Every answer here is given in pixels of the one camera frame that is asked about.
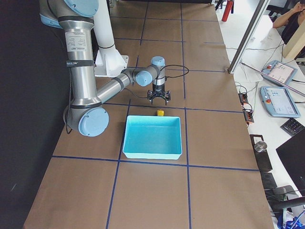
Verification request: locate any teach pendant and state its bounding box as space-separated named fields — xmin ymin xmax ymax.
xmin=262 ymin=60 xmax=297 ymax=85
xmin=260 ymin=86 xmax=301 ymax=118

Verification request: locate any silver metal cup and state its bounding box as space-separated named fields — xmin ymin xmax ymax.
xmin=254 ymin=141 xmax=267 ymax=153

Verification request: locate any yellow beetle toy car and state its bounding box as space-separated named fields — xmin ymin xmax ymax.
xmin=156 ymin=109 xmax=164 ymax=116

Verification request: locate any blue cable bundle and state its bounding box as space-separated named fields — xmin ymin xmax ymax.
xmin=277 ymin=211 xmax=305 ymax=229

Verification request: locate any black keyboard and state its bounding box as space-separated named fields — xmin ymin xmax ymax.
xmin=280 ymin=118 xmax=305 ymax=136

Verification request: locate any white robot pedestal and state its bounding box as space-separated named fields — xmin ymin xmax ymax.
xmin=93 ymin=0 xmax=129 ymax=77

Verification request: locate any aluminium frame post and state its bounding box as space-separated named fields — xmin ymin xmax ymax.
xmin=228 ymin=0 xmax=270 ymax=74

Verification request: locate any black box under cup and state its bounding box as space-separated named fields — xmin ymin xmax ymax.
xmin=250 ymin=134 xmax=273 ymax=172

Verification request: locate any red fire extinguisher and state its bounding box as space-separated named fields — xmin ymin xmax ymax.
xmin=222 ymin=0 xmax=234 ymax=22

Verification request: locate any upper teach pendant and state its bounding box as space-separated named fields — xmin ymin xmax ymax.
xmin=262 ymin=60 xmax=297 ymax=85

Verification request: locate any lower orange black connector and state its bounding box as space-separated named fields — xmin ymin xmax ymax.
xmin=243 ymin=109 xmax=254 ymax=125

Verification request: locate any black laptop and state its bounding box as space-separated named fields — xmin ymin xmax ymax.
xmin=276 ymin=130 xmax=305 ymax=196

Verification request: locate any lower teach pendant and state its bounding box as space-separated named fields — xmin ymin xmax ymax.
xmin=260 ymin=86 xmax=301 ymax=118

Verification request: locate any upper orange black connector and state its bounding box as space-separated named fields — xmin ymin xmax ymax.
xmin=238 ymin=92 xmax=248 ymax=104

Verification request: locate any seated person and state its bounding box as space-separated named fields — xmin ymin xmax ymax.
xmin=273 ymin=0 xmax=305 ymax=44

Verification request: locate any orange black connector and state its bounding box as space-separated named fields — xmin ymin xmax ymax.
xmin=243 ymin=109 xmax=254 ymax=125
xmin=238 ymin=92 xmax=248 ymax=104

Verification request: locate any turquoise plastic bin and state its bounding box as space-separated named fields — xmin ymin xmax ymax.
xmin=122 ymin=115 xmax=183 ymax=160

